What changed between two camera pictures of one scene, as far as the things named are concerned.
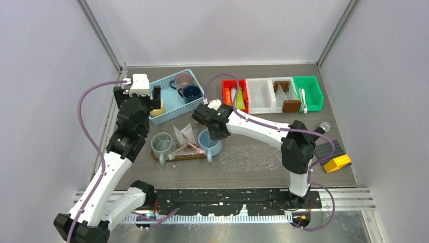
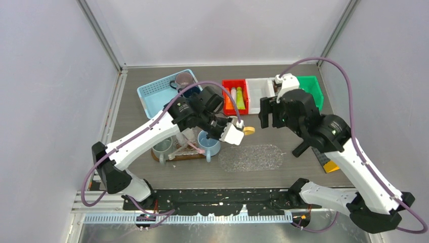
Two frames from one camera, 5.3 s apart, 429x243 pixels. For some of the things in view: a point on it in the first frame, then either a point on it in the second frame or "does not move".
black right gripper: x=214 y=136 -> x=269 y=105
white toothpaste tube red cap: x=180 y=136 does not move
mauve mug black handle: x=182 y=79 does not move
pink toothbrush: x=199 y=151 does not move
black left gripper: x=154 y=104 -> x=217 y=136
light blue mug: x=211 y=148 does not move
